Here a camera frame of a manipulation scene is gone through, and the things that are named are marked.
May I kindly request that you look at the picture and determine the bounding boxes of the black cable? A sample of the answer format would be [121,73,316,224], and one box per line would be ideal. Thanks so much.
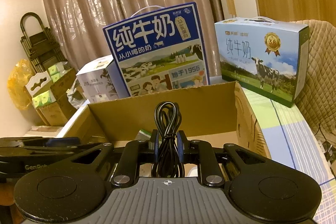
[151,101,186,178]

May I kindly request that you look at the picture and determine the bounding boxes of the checkered bed sheet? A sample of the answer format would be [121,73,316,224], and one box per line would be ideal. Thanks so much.
[244,89,335,223]

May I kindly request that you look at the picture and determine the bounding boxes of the white humidifier box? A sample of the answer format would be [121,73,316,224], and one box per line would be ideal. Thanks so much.
[76,55,124,103]

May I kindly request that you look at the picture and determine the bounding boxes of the black folding cart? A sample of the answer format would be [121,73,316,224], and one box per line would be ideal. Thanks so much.
[20,12,67,73]

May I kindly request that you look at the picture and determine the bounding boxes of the yellow plastic bag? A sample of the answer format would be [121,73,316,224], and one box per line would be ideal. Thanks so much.
[7,59,35,110]

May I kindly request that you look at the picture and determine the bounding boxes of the dark blue milk carton box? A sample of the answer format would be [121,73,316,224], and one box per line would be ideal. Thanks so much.
[103,2,210,98]

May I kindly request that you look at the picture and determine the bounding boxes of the light blue milk carton box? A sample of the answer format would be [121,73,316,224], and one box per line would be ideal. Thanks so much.
[215,16,309,107]

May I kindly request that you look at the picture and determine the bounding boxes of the plastic bag with boxes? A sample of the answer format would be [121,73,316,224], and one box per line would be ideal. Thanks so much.
[66,79,87,110]

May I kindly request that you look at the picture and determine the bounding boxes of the quilted beige chair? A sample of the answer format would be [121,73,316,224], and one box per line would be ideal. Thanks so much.
[295,19,335,136]

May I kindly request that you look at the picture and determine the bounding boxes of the cardboard box with tissue packs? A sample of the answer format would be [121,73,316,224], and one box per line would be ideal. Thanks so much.
[31,61,76,126]

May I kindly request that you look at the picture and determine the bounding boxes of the silver foil tea pouch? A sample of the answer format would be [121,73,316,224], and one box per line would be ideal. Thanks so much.
[135,129,151,140]

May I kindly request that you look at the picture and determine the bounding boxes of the brown cardboard box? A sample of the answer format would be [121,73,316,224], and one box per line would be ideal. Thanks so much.
[58,82,270,157]

